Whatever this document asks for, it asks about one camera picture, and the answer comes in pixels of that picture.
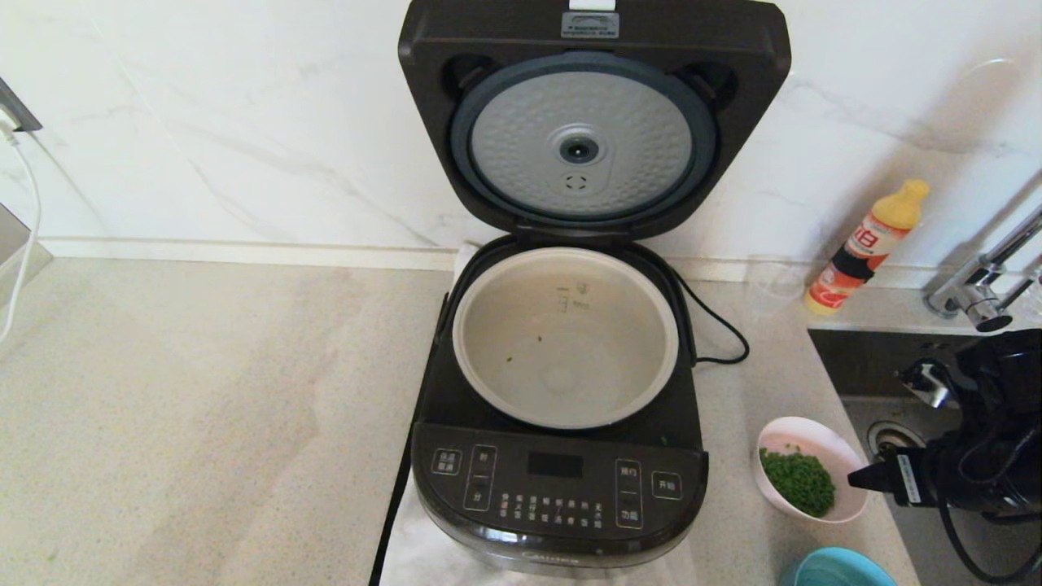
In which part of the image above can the pink bowl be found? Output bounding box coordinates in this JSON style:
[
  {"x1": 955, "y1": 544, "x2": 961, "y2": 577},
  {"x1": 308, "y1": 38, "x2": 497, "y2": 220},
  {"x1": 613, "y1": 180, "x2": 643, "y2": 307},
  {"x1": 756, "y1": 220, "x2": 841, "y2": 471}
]
[{"x1": 755, "y1": 417, "x2": 869, "y2": 524}]

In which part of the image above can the dark grey rice cooker lid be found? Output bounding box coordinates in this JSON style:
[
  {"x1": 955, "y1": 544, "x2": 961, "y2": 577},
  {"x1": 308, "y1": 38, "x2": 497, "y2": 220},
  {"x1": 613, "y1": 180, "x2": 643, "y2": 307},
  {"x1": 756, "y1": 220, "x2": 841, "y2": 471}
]
[{"x1": 398, "y1": 0, "x2": 792, "y2": 243}]

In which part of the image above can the blue bowl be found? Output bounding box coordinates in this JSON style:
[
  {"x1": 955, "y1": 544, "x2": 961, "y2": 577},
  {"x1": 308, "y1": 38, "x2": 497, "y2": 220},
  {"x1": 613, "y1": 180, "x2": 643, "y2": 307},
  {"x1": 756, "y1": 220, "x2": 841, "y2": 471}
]
[{"x1": 781, "y1": 547, "x2": 898, "y2": 586}]

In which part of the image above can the dark grey rice cooker body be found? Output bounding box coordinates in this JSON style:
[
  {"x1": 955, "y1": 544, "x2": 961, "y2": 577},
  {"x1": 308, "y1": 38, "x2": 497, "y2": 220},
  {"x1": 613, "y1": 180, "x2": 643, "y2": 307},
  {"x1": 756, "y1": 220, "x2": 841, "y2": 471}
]
[{"x1": 409, "y1": 236, "x2": 709, "y2": 571}]

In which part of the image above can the beige inner pot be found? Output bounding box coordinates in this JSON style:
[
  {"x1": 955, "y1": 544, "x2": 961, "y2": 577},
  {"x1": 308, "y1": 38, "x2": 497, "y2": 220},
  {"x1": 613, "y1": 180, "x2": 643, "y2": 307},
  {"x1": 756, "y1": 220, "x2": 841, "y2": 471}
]
[{"x1": 452, "y1": 247, "x2": 679, "y2": 431}]

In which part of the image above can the metal sink drain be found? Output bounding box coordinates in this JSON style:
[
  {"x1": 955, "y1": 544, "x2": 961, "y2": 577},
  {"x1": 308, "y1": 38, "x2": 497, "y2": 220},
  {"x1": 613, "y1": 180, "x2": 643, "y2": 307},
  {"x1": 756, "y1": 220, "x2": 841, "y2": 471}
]
[{"x1": 867, "y1": 420, "x2": 929, "y2": 461}]

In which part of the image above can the stainless steel sink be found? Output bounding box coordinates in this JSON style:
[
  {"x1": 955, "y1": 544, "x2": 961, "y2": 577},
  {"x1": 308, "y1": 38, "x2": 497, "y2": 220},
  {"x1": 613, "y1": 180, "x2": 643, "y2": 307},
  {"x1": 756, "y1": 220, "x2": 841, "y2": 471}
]
[{"x1": 808, "y1": 328, "x2": 1042, "y2": 586}]

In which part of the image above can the chrome faucet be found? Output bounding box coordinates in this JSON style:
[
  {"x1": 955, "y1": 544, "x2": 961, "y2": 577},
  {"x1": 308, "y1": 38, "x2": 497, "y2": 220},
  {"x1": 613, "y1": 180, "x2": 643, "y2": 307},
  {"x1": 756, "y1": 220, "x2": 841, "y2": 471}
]
[{"x1": 924, "y1": 203, "x2": 1042, "y2": 333}]

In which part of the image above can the clear plastic cup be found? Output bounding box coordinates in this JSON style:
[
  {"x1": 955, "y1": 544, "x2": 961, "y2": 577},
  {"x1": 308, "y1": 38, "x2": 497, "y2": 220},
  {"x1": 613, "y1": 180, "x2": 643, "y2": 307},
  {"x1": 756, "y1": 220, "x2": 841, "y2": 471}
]
[{"x1": 745, "y1": 256, "x2": 807, "y2": 314}]

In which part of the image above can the yellow orange detergent bottle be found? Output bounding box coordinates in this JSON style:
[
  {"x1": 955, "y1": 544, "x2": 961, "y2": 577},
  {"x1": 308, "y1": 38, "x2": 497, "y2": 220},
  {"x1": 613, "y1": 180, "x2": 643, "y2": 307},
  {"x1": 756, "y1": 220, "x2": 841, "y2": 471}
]
[{"x1": 803, "y1": 180, "x2": 930, "y2": 317}]

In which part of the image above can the grey flat panel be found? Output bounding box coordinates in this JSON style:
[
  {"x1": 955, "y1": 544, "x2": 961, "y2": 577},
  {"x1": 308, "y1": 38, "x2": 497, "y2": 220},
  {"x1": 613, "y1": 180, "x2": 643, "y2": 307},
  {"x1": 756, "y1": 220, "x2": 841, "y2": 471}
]
[{"x1": 0, "y1": 202, "x2": 56, "y2": 314}]

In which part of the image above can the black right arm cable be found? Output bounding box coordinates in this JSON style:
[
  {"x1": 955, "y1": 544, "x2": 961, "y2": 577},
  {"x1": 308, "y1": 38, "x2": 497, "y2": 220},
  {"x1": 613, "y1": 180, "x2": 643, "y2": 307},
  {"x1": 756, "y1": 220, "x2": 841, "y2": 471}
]
[{"x1": 936, "y1": 456, "x2": 1042, "y2": 584}]

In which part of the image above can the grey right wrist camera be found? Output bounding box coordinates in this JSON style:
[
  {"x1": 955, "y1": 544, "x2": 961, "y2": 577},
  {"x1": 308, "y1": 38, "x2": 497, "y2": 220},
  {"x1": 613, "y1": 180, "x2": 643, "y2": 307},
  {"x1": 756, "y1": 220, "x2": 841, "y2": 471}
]
[{"x1": 898, "y1": 358, "x2": 955, "y2": 409}]

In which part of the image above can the black power cord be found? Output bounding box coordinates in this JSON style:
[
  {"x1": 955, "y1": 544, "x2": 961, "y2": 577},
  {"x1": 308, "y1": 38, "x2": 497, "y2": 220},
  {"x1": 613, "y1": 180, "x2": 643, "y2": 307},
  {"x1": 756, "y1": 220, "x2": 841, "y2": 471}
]
[{"x1": 668, "y1": 269, "x2": 750, "y2": 365}]

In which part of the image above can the white wall cable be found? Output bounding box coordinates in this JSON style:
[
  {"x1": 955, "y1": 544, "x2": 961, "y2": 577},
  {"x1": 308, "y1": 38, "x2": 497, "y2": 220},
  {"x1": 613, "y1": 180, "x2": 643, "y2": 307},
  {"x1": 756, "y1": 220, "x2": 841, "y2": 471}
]
[{"x1": 0, "y1": 122, "x2": 43, "y2": 343}]

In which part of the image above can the dark wall socket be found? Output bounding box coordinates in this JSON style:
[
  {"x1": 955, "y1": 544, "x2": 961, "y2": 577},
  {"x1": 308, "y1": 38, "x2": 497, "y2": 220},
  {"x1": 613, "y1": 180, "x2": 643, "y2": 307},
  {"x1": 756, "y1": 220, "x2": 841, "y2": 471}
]
[{"x1": 0, "y1": 75, "x2": 46, "y2": 135}]

